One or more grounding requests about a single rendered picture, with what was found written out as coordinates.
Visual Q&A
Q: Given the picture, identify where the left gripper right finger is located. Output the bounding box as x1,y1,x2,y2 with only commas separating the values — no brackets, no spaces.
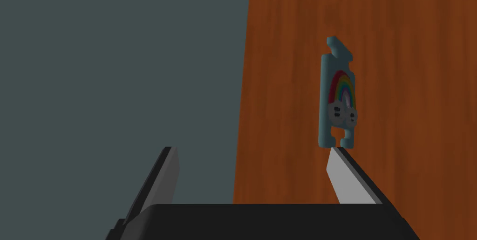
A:
326,146,384,205

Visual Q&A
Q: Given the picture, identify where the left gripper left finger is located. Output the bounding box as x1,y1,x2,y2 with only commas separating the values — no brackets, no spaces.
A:
123,146,180,226

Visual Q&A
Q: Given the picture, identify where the blue rainbow puzzle piece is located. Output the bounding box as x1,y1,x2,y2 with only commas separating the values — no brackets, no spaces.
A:
318,35,359,149

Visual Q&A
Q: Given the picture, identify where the brown wooden table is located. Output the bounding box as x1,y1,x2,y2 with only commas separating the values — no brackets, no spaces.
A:
232,0,477,240

